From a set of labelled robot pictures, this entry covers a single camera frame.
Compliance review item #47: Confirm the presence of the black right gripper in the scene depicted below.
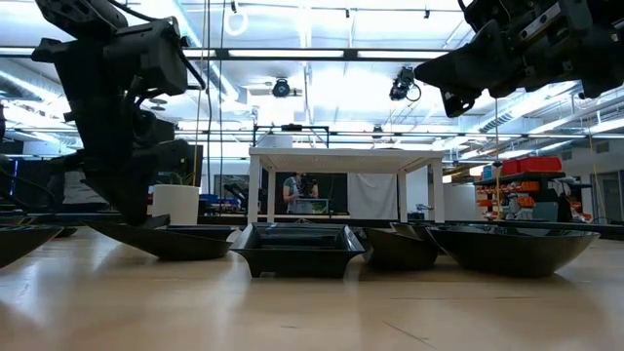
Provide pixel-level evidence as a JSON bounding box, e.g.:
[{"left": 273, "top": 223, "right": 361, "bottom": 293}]
[{"left": 413, "top": 0, "right": 601, "bottom": 118}]

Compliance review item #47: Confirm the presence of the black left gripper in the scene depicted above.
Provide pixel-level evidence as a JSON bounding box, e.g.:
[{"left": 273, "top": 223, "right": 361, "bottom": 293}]
[{"left": 72, "top": 104, "right": 162, "bottom": 227}]

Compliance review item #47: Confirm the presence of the black square mini plate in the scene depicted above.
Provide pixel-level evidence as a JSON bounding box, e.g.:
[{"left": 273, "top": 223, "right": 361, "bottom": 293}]
[{"left": 228, "top": 221, "right": 367, "bottom": 280}]

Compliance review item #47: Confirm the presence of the white plant pot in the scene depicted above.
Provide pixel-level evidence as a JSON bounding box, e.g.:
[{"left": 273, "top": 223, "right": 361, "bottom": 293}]
[{"left": 151, "top": 183, "right": 201, "bottom": 226}]

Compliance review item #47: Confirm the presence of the small green plant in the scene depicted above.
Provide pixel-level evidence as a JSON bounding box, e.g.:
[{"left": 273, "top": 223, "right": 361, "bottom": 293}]
[{"left": 160, "top": 168, "right": 197, "bottom": 187}]

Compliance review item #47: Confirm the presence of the black display screen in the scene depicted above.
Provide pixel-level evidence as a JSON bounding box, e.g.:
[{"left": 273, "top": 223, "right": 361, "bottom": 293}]
[{"left": 158, "top": 141, "right": 205, "bottom": 187}]

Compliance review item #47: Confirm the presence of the dark partition panel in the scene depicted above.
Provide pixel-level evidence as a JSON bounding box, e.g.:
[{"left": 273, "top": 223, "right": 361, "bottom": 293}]
[{"left": 13, "top": 159, "right": 64, "bottom": 215}]

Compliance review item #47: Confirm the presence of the red storage bin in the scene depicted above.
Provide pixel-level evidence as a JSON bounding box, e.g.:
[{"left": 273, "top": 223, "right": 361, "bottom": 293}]
[{"left": 500, "top": 155, "right": 565, "bottom": 176}]

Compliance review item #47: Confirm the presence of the black overhead light bar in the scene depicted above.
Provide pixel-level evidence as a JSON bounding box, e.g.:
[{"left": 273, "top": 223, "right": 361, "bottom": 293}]
[{"left": 0, "top": 46, "right": 455, "bottom": 63}]

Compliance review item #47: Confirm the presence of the storage rack with orange bins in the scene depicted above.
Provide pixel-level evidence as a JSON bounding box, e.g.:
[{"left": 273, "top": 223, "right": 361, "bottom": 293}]
[{"left": 475, "top": 168, "right": 594, "bottom": 224}]

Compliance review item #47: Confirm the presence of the white hanging cloth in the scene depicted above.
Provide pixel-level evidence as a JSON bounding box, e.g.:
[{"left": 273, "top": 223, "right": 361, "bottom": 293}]
[{"left": 347, "top": 173, "right": 400, "bottom": 220}]

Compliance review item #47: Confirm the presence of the white perforated riser shelf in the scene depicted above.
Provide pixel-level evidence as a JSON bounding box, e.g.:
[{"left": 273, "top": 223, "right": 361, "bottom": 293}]
[{"left": 247, "top": 147, "right": 446, "bottom": 226}]

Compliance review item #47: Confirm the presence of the person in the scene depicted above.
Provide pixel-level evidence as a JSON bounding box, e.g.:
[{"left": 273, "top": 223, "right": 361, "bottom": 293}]
[{"left": 282, "top": 172, "right": 321, "bottom": 215}]

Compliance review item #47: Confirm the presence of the clear glass tank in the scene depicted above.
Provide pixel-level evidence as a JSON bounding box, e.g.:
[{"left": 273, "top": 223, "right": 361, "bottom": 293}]
[{"left": 292, "top": 197, "right": 331, "bottom": 215}]

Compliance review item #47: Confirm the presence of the black ceiling camera with cable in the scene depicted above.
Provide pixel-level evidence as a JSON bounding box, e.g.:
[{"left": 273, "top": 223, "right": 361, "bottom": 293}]
[{"left": 388, "top": 65, "right": 423, "bottom": 103}]

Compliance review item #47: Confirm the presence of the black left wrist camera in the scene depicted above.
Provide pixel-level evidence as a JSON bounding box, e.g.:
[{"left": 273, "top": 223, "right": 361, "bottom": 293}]
[{"left": 130, "top": 107, "right": 177, "bottom": 148}]

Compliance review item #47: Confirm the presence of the black hanging cable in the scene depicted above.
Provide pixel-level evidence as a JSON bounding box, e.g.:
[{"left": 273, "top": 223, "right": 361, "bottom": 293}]
[{"left": 217, "top": 0, "right": 226, "bottom": 215}]

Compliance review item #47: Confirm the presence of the white cable loop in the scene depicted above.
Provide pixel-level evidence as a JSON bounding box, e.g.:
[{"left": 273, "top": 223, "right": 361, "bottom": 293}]
[{"left": 223, "top": 8, "right": 250, "bottom": 37}]

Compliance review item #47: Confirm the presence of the black aluminium table frame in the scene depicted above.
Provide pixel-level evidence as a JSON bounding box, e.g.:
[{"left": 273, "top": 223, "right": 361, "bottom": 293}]
[{"left": 0, "top": 213, "right": 624, "bottom": 242}]

